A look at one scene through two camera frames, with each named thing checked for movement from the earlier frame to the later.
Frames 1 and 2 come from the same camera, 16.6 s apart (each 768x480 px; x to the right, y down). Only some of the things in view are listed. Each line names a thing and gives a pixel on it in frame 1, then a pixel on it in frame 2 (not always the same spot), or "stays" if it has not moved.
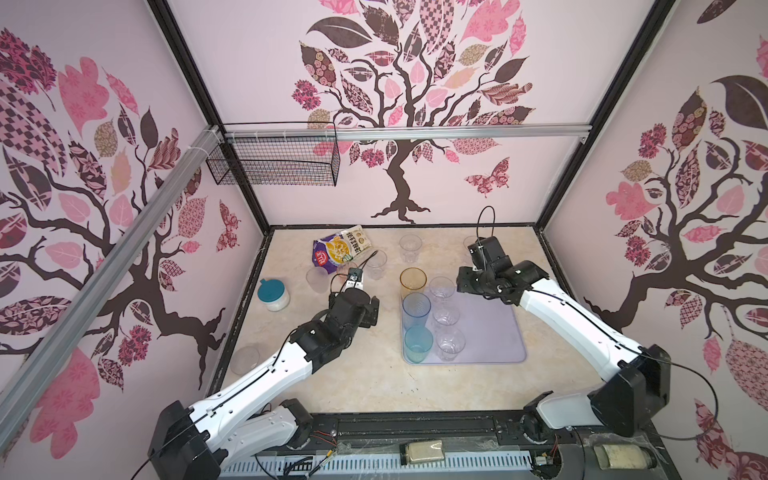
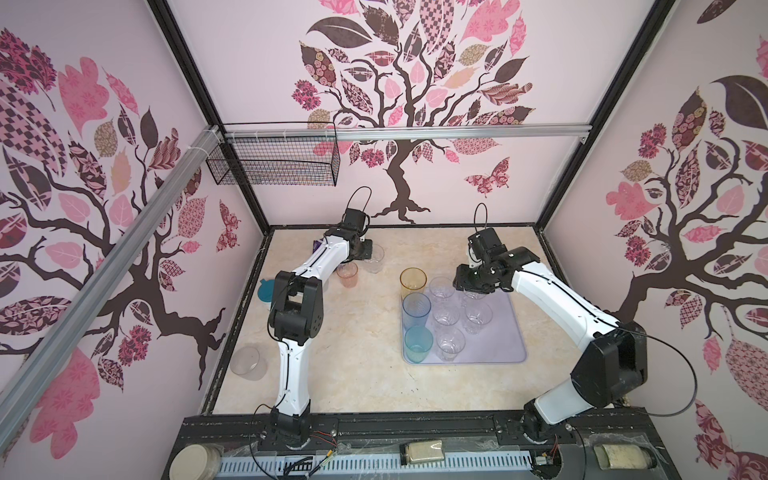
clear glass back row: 410,245 to 477,315
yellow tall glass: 412,280 stays
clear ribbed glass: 449,343 stays
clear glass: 442,286 stays
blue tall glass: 415,307 stays
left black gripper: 370,317 to 365,249
